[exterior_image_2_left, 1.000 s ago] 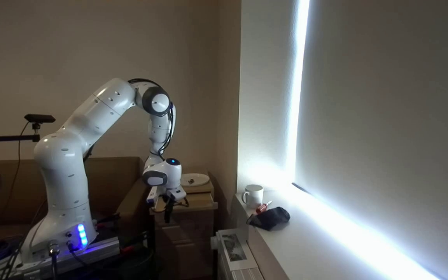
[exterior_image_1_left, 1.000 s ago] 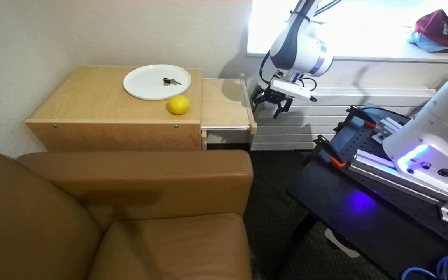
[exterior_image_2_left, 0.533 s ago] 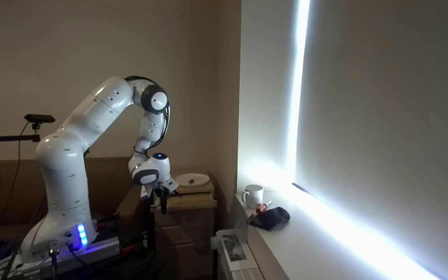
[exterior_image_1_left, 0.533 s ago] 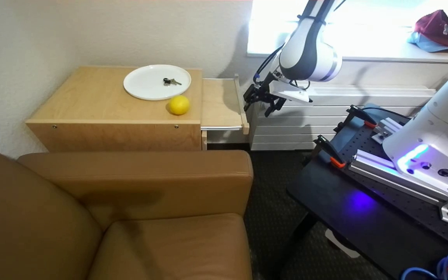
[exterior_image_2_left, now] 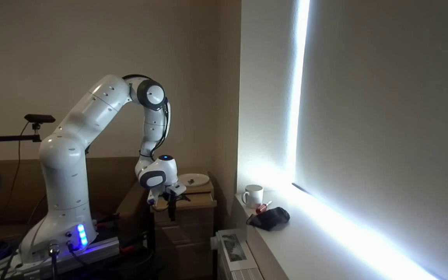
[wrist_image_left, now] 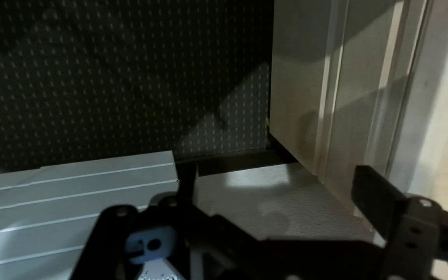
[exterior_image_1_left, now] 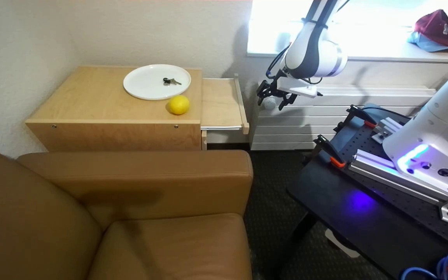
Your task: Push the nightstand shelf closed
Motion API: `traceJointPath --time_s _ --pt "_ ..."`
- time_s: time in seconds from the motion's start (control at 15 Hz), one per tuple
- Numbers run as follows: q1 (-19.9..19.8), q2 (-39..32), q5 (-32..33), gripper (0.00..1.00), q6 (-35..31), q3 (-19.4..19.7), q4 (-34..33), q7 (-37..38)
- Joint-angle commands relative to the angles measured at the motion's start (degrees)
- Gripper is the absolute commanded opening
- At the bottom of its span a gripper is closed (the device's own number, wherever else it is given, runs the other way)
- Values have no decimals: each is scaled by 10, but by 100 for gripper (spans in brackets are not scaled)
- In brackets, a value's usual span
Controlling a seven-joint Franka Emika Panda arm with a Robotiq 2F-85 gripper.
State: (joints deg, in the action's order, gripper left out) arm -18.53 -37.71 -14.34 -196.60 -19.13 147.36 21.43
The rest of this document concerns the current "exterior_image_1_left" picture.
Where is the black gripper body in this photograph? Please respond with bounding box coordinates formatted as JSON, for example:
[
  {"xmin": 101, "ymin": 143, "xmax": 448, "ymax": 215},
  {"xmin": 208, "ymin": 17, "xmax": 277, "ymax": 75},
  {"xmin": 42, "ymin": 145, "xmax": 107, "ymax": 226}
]
[{"xmin": 263, "ymin": 76, "xmax": 299, "ymax": 103}]

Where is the light wood pull-out shelf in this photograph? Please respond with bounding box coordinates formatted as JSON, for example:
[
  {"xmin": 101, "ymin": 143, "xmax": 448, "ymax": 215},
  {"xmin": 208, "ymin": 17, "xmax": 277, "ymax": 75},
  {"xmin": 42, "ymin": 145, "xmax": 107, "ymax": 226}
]
[{"xmin": 199, "ymin": 75, "xmax": 250, "ymax": 138}]

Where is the light wood nightstand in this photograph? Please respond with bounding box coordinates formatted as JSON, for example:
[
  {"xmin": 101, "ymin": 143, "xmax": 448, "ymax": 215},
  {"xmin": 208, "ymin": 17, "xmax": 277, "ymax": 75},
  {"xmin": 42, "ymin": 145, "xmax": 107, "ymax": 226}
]
[{"xmin": 23, "ymin": 64, "xmax": 205, "ymax": 154}]

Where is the yellow lemon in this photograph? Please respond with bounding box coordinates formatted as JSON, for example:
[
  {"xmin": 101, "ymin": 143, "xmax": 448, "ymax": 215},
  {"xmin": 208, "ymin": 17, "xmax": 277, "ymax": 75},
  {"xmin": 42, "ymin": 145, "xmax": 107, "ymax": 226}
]
[{"xmin": 165, "ymin": 93, "xmax": 193, "ymax": 117}]

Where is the small dark key bunch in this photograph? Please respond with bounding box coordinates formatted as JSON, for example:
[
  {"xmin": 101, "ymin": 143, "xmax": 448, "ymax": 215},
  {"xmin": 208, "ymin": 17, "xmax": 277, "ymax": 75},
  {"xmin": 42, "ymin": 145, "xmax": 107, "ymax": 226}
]
[{"xmin": 162, "ymin": 75, "xmax": 184, "ymax": 87}]

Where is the white round plate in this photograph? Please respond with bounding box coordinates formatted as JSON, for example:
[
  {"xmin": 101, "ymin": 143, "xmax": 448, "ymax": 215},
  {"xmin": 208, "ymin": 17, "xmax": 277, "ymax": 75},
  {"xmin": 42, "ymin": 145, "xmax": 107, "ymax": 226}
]
[{"xmin": 121, "ymin": 62, "xmax": 194, "ymax": 103}]

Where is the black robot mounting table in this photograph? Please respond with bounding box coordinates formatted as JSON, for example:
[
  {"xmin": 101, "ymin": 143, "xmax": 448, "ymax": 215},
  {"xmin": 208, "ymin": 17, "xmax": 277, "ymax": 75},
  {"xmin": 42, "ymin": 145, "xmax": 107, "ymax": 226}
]
[{"xmin": 277, "ymin": 104, "xmax": 448, "ymax": 280}]

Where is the white paper scrap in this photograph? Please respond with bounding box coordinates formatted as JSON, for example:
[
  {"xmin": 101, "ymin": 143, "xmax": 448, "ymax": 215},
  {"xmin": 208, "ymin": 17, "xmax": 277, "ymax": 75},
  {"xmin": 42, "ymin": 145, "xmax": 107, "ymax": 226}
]
[{"xmin": 324, "ymin": 227, "xmax": 362, "ymax": 260}]

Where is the maroon baseball cap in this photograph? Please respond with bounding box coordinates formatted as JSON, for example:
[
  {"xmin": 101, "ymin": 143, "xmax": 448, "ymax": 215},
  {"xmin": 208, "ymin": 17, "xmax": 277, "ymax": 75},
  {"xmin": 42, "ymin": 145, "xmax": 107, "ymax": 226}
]
[{"xmin": 414, "ymin": 8, "xmax": 448, "ymax": 50}]

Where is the brown leather armchair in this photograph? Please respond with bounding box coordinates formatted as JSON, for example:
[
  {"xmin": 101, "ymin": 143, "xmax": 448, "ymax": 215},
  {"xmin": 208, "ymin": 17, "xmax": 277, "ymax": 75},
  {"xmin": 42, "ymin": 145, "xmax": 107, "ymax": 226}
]
[{"xmin": 0, "ymin": 142, "xmax": 257, "ymax": 280}]

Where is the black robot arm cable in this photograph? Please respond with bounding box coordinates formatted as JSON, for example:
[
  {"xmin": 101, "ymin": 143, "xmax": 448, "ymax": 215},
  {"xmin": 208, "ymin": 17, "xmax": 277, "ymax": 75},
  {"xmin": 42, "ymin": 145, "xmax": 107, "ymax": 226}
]
[{"xmin": 264, "ymin": 42, "xmax": 294, "ymax": 81}]

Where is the orange handled black clamp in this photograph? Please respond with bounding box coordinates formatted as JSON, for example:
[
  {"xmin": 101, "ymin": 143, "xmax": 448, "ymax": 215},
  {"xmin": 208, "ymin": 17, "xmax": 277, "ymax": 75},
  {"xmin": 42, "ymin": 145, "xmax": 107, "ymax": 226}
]
[
  {"xmin": 345, "ymin": 104, "xmax": 387, "ymax": 132},
  {"xmin": 313, "ymin": 134, "xmax": 350, "ymax": 171}
]

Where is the silver aluminium rail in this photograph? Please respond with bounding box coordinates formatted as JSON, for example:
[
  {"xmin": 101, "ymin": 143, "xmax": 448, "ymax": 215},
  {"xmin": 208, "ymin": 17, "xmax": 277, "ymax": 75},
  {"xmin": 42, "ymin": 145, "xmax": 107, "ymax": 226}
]
[{"xmin": 347, "ymin": 148, "xmax": 448, "ymax": 229}]

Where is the blue coiled cable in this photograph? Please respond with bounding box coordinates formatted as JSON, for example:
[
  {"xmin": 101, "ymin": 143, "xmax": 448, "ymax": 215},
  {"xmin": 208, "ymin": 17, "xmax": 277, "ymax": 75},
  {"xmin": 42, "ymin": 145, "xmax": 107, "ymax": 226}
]
[{"xmin": 400, "ymin": 249, "xmax": 448, "ymax": 280}]

